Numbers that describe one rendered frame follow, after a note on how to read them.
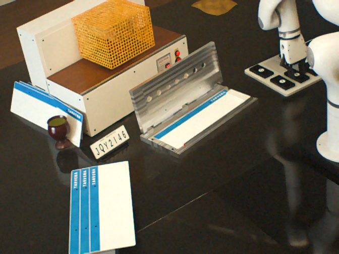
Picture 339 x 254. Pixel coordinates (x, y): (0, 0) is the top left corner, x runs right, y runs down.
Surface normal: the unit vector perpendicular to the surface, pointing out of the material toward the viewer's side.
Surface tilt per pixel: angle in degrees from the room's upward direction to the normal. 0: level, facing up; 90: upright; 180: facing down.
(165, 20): 0
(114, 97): 90
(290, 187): 0
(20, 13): 0
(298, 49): 78
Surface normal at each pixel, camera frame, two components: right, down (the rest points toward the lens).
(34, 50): -0.70, 0.47
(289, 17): 0.19, 0.36
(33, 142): -0.12, -0.82
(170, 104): 0.68, 0.19
